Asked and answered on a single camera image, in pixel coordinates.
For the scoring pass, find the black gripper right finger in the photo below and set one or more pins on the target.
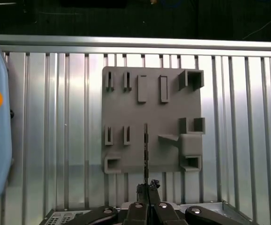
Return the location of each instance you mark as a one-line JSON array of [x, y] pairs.
[[163, 215]]

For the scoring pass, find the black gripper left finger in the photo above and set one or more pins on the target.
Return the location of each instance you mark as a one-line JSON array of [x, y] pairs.
[[135, 215]]

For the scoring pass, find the blue RAM stick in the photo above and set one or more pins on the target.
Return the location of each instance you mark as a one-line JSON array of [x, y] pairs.
[[146, 152]]

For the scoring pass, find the black open PC case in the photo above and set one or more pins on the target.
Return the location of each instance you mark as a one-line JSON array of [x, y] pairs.
[[60, 219]]

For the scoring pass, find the grey plastic parts rack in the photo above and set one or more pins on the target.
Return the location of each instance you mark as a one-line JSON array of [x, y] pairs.
[[168, 114]]

